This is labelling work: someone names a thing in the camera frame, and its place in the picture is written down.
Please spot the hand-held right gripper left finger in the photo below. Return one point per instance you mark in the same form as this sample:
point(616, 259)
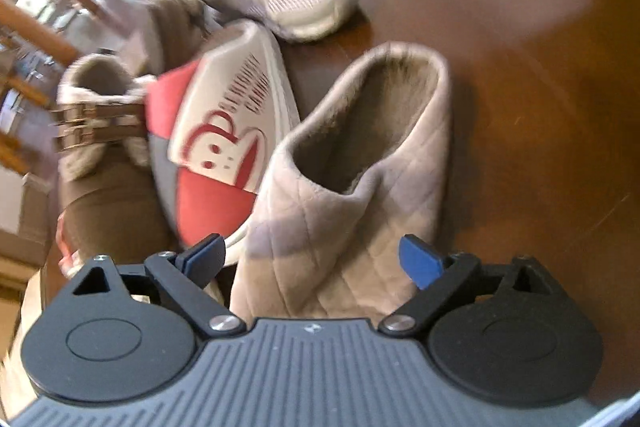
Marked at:
point(206, 257)

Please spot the wooden table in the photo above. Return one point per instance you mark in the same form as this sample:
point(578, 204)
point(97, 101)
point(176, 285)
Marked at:
point(30, 24)

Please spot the beige quilted slipper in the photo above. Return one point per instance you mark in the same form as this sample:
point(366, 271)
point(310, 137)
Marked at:
point(320, 232)

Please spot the brown fur-lined buckle shoe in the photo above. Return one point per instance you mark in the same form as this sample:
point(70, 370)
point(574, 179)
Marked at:
point(175, 27)
point(115, 202)

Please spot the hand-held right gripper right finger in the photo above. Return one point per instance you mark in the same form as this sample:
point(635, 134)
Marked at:
point(420, 263)

